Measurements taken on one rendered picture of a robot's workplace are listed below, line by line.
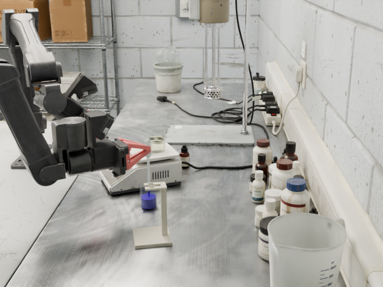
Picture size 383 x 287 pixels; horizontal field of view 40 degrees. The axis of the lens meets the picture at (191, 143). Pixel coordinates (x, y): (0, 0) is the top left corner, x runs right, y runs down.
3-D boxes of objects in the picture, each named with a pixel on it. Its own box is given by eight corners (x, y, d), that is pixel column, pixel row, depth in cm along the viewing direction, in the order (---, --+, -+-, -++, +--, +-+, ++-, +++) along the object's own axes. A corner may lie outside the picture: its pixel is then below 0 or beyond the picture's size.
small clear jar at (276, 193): (280, 207, 129) (281, 188, 127) (284, 216, 125) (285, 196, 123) (262, 208, 129) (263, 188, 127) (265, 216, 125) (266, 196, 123)
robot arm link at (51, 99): (75, 111, 128) (69, 62, 126) (39, 116, 124) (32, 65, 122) (63, 107, 138) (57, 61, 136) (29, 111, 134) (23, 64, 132)
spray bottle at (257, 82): (252, 95, 240) (252, 72, 236) (260, 94, 240) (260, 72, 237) (253, 97, 236) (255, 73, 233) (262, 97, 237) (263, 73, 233)
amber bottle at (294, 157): (300, 181, 145) (302, 143, 141) (287, 184, 143) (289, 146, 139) (289, 175, 149) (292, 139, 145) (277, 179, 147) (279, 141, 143)
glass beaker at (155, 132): (153, 148, 146) (152, 121, 143) (170, 151, 144) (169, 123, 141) (141, 155, 141) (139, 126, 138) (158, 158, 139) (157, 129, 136)
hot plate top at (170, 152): (137, 163, 136) (137, 160, 136) (125, 149, 147) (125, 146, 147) (180, 157, 141) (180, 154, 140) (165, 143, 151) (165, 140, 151)
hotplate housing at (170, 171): (110, 197, 136) (108, 168, 133) (99, 179, 147) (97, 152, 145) (190, 184, 144) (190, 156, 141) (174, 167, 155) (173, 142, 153)
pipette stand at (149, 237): (134, 249, 111) (132, 193, 107) (132, 231, 118) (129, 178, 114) (172, 245, 112) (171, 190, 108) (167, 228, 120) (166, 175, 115)
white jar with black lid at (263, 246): (264, 243, 113) (265, 213, 111) (295, 250, 110) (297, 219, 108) (253, 258, 107) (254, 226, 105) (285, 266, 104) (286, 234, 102)
